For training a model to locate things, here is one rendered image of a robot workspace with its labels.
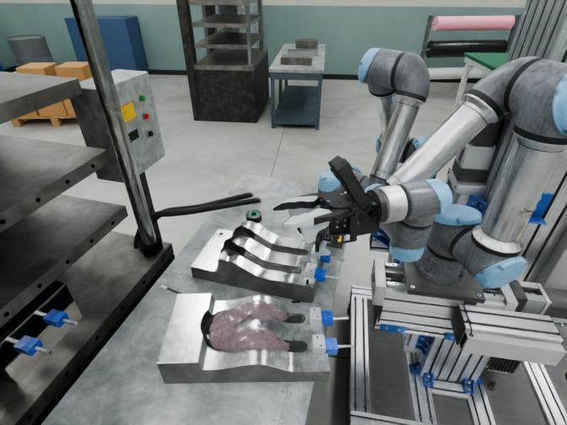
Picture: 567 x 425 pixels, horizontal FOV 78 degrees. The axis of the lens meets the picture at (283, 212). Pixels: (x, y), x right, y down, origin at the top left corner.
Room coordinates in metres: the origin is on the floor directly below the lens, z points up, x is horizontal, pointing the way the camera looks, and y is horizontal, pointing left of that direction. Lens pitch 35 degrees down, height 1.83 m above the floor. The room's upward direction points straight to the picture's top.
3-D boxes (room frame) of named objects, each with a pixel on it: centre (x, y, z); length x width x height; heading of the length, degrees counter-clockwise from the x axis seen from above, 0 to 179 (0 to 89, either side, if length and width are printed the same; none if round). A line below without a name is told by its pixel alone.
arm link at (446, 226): (0.81, -0.51, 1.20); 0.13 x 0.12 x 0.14; 16
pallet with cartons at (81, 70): (5.17, 3.25, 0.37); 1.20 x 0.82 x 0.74; 92
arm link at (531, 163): (0.69, -0.54, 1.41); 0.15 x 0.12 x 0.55; 16
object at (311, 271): (0.93, -0.15, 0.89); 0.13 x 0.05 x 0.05; 74
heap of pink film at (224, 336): (0.71, 0.11, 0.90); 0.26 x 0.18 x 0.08; 91
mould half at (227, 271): (1.07, 0.10, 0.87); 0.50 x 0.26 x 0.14; 74
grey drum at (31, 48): (6.71, 4.49, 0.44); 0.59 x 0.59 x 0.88
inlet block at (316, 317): (0.77, -0.16, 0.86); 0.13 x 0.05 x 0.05; 91
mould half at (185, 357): (0.70, 0.11, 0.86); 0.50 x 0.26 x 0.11; 91
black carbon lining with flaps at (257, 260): (1.05, 0.08, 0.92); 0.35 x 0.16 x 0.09; 74
